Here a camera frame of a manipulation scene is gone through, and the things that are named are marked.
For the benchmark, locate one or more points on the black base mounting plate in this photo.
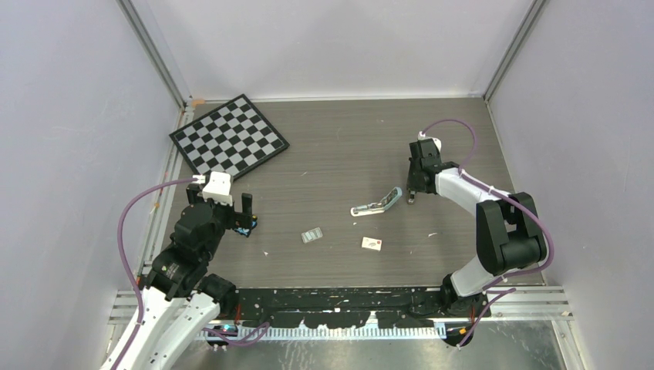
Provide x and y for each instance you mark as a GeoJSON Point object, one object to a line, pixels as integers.
{"type": "Point", "coordinates": [336, 308]}

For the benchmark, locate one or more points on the small white staple box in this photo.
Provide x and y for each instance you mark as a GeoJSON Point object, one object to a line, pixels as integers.
{"type": "Point", "coordinates": [372, 244]}

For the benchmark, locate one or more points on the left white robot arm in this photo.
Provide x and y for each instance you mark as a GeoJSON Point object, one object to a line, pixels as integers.
{"type": "Point", "coordinates": [180, 297]}

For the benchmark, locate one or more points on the black white chessboard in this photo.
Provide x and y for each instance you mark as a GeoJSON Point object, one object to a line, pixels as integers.
{"type": "Point", "coordinates": [233, 138]}

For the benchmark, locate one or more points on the blue owl eraser toy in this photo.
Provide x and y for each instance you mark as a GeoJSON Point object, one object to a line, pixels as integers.
{"type": "Point", "coordinates": [247, 231]}

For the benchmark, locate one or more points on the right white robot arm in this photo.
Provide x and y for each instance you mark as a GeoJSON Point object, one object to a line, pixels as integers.
{"type": "Point", "coordinates": [508, 236]}

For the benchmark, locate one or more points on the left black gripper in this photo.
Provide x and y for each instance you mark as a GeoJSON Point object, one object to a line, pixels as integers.
{"type": "Point", "coordinates": [239, 219]}

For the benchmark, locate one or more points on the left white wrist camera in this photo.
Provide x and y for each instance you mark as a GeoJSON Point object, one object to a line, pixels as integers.
{"type": "Point", "coordinates": [217, 186]}

